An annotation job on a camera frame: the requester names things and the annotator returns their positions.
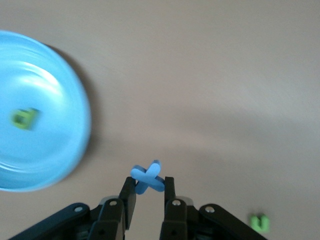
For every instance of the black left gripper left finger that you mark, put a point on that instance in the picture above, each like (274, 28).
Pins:
(110, 220)

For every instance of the blue foam letter x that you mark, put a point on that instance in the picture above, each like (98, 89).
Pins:
(148, 177)

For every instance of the green foam letter n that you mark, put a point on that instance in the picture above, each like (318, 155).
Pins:
(260, 228)

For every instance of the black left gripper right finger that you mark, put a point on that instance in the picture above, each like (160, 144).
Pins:
(177, 220)

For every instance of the brown table cover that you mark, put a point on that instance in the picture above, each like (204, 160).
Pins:
(200, 75)

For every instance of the blue round plate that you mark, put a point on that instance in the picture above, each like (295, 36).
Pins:
(50, 150)

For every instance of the green foam letter p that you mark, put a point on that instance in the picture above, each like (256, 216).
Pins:
(31, 120)

